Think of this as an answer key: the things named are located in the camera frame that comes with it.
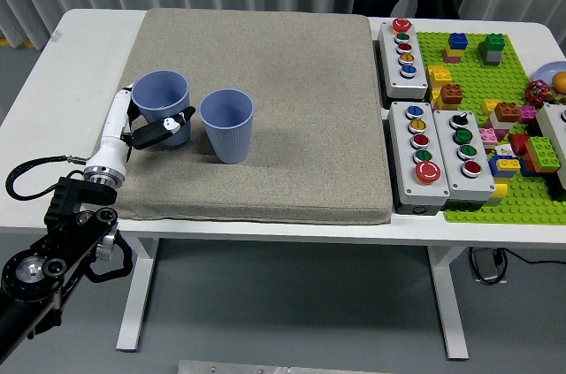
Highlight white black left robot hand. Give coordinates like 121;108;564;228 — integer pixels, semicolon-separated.
85;80;196;174

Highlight blue ribbed plastic cup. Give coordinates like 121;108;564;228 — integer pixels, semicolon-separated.
198;88;255;165
131;69;192;148

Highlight grey-brown fabric mat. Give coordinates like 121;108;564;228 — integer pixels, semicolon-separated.
90;7;394;225

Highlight white table leg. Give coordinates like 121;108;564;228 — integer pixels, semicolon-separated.
115;236;160;353
426;244;470;360

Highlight five-button grey control box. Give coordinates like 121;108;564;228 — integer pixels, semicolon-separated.
386;101;450;216
374;17;429;101

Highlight brown toy brick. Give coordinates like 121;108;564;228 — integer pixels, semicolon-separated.
493;102;522;124
440;83;464;107

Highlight lime green brick baseplate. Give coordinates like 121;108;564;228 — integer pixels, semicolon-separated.
415;31;566;225

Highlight dark green toy brick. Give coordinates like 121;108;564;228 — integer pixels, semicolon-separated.
477;33;506;55

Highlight grey power adapter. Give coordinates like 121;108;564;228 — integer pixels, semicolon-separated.
469;248;508;285

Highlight red toy brick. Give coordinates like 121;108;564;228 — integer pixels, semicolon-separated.
508;134;530;156

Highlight magenta toy brick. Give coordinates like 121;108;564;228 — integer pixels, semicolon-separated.
516;104;538;124

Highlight red toy valve wheel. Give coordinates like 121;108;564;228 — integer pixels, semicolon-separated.
524;80;551;107

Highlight large lime green toy brick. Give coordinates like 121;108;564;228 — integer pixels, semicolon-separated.
524;135;561;172

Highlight lavender plate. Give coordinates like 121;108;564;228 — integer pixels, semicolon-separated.
529;61;566;95

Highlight orange toy bun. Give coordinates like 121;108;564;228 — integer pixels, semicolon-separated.
550;72;566;105

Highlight four-control grey switch box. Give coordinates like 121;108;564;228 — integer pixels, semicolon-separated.
432;109;496;211

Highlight black power cable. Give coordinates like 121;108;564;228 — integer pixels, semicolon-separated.
498;248;566;267

